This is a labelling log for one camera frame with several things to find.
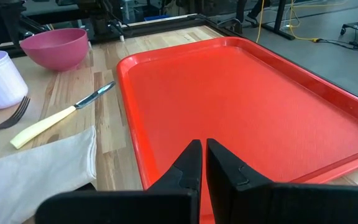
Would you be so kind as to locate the black metal table frame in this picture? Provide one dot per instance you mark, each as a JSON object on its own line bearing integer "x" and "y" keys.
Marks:
{"x": 166, "y": 25}

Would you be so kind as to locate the beige cloth napkin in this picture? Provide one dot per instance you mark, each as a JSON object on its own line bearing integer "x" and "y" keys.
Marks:
{"x": 33, "y": 177}

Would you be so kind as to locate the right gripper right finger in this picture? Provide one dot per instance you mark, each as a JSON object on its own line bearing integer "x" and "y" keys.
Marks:
{"x": 259, "y": 205}

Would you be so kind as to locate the blue plastic bin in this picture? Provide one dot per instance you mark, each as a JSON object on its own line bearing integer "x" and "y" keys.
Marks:
{"x": 156, "y": 17}

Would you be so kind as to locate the red plastic tray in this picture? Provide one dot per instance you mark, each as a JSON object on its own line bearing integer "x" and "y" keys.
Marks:
{"x": 228, "y": 109}

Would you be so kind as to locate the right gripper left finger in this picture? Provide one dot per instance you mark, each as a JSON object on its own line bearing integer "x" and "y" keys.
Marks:
{"x": 166, "y": 205}

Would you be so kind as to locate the black metal stand leg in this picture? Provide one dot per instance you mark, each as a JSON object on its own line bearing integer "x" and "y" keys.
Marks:
{"x": 280, "y": 18}

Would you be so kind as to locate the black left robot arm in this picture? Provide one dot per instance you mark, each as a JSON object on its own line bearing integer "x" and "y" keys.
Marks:
{"x": 102, "y": 18}

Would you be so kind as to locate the person's foot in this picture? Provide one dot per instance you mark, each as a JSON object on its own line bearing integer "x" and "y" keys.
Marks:
{"x": 256, "y": 14}

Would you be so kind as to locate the magenta pink bowl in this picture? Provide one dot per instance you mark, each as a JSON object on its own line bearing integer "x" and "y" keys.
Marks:
{"x": 54, "y": 49}

